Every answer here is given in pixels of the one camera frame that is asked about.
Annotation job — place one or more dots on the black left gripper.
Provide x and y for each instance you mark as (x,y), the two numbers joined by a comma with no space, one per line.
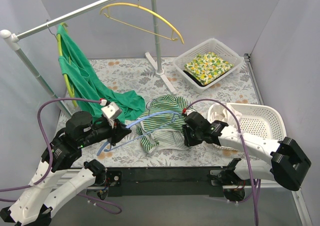
(115,132)

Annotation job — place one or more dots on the green white striped tank top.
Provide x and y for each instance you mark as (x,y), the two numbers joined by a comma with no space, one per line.
(165,126)

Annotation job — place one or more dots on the white clothes rack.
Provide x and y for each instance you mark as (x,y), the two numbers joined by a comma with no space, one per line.
(98,37)

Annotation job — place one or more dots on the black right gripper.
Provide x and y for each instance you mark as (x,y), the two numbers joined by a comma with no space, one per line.
(188,135)

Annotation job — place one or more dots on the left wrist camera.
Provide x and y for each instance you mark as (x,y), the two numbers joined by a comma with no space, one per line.
(110,110)

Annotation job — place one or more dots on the blue plastic hanger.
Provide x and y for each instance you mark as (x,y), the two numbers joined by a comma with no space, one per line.
(140,128)

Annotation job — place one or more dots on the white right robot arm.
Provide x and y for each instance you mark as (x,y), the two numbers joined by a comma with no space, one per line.
(285,161)

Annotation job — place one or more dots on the yellow plastic hanger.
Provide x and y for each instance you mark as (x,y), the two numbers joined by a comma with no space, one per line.
(141,18)

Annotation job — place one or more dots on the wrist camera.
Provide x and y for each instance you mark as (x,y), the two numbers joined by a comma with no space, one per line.
(185,110)
(110,110)

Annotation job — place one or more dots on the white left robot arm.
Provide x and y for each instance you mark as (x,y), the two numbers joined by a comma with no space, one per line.
(40,202)

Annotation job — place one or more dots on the white laundry basket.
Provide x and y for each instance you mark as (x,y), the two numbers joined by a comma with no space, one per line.
(261,121)

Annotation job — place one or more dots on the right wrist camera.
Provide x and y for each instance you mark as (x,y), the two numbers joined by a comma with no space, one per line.
(185,110)

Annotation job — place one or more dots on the lemon print folded cloth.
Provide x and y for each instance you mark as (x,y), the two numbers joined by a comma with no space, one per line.
(208,67)

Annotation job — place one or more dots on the black folded cloth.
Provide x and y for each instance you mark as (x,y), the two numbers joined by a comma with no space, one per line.
(193,79)

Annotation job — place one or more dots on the white storage basket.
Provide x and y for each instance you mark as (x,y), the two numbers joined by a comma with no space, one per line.
(210,45)

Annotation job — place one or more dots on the white garment in basket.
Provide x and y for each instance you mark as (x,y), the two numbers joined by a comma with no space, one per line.
(218,112)

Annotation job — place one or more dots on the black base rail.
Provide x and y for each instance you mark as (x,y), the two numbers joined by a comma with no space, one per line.
(171,181)

